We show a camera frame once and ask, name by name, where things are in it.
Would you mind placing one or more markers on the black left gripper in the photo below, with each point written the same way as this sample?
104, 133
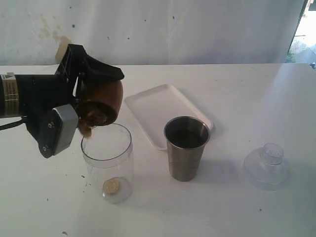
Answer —
48, 91

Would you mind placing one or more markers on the brown wooden cup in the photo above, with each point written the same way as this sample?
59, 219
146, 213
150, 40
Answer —
100, 104

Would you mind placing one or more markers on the stainless steel cup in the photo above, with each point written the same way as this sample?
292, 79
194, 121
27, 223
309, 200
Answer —
186, 138

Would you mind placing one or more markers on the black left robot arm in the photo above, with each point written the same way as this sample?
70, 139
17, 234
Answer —
9, 94

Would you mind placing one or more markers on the clear plastic shaker cup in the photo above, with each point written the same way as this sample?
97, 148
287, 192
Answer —
108, 154

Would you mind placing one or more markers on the clear plastic shaker lid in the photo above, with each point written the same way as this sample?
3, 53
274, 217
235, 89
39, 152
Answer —
266, 168

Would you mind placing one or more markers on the white rectangular tray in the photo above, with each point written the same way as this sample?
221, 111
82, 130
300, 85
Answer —
155, 107

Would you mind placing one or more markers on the yellow lemon slice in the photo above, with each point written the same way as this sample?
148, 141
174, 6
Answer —
111, 186

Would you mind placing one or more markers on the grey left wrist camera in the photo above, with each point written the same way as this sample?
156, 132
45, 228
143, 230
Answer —
53, 129

